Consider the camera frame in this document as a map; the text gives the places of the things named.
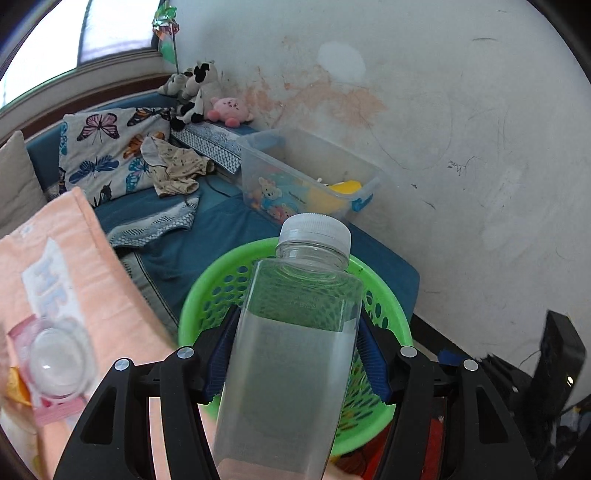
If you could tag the pink lettered towel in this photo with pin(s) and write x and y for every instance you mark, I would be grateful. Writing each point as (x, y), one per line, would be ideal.
(92, 286)

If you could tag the yellow plastic toy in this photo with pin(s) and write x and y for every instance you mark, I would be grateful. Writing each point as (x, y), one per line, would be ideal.
(344, 187)

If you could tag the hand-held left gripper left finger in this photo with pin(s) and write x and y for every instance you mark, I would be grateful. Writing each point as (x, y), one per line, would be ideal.
(219, 361)

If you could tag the beige patterned garment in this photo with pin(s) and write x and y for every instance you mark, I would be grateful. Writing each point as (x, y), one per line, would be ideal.
(178, 166)

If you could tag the window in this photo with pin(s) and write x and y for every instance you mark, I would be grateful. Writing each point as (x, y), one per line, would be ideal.
(46, 37)

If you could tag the cartoon print toy package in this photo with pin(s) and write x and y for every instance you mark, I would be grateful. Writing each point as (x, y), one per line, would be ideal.
(277, 191)

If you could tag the pink round plush toy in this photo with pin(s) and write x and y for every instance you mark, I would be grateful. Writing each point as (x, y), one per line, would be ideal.
(228, 110)

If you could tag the colourful pinwheel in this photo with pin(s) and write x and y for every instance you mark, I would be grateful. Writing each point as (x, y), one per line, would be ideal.
(167, 27)

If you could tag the grey plush toy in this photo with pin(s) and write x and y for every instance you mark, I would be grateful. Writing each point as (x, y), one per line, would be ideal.
(173, 83)

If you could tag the beige pillow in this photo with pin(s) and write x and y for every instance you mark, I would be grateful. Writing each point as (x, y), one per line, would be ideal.
(18, 184)

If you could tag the clear dome jelly cup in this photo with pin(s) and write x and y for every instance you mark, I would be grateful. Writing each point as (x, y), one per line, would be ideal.
(55, 364)

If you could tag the orange wrapper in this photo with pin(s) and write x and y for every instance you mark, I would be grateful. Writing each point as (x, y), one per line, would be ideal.
(16, 388)

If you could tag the clear plastic storage box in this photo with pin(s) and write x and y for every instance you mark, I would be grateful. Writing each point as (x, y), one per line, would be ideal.
(295, 157)

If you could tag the blue mattress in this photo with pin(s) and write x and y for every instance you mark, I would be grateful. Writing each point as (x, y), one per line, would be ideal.
(231, 230)

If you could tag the black and white cow plush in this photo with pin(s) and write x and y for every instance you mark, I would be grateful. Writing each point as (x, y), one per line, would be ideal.
(199, 78)

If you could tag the butterfly print pillow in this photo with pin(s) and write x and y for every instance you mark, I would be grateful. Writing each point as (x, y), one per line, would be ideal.
(101, 152)

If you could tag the green plastic basket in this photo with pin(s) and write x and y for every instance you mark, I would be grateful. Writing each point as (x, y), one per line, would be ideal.
(217, 277)

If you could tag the blue and white knit cloth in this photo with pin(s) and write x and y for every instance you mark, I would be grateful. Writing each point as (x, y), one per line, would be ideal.
(152, 224)

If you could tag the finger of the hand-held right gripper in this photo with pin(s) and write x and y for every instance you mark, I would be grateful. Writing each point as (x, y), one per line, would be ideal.
(450, 356)

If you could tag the patterned blue white box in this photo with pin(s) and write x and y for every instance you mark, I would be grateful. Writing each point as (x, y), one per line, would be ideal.
(207, 143)

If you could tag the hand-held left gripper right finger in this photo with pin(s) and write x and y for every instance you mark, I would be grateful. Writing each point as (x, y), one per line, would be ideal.
(372, 364)

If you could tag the clear plastic bottle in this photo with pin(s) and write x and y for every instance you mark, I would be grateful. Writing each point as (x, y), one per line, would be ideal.
(286, 369)

